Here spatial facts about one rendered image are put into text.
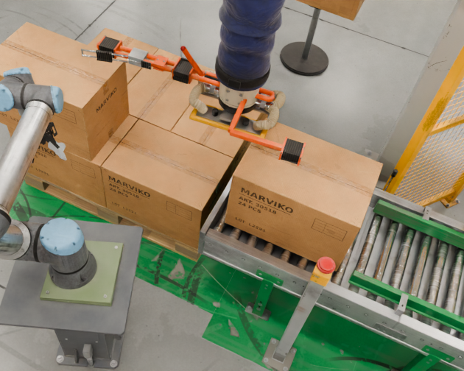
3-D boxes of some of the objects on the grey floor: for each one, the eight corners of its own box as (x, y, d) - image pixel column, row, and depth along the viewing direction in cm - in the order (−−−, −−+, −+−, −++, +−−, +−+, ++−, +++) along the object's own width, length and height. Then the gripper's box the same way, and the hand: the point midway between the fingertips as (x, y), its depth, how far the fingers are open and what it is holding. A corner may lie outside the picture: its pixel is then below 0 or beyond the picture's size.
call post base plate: (297, 349, 290) (297, 347, 288) (287, 374, 281) (288, 372, 279) (271, 337, 292) (272, 336, 290) (261, 361, 284) (261, 360, 282)
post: (287, 352, 288) (334, 265, 208) (283, 364, 284) (329, 279, 204) (275, 347, 289) (319, 258, 210) (271, 358, 286) (313, 271, 206)
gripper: (62, 104, 199) (79, 152, 208) (18, 110, 205) (36, 156, 214) (50, 113, 192) (68, 163, 201) (4, 118, 198) (24, 166, 207)
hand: (48, 163), depth 205 cm, fingers open, 14 cm apart
